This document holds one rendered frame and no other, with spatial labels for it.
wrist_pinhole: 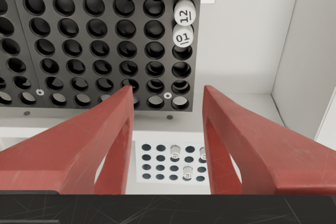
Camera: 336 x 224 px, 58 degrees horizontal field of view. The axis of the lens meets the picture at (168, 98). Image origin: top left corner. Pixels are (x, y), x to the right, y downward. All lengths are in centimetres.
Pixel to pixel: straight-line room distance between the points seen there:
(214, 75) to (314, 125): 10
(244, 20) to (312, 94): 8
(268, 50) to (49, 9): 18
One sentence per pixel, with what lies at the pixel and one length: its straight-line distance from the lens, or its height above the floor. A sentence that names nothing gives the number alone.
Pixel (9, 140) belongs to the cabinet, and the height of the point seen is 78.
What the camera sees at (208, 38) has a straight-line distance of 27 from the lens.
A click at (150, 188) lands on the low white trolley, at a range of 53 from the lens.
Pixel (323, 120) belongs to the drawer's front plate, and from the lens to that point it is 22.
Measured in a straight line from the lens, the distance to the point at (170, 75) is 21.
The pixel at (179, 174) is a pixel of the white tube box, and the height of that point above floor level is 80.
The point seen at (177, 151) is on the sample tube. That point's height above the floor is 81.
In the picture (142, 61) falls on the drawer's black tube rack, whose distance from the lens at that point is 20.
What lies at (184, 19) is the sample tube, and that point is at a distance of 18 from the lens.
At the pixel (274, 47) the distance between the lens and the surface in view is 28.
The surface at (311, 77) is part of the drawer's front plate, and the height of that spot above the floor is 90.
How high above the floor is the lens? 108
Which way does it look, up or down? 54 degrees down
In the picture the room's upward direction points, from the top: 177 degrees counter-clockwise
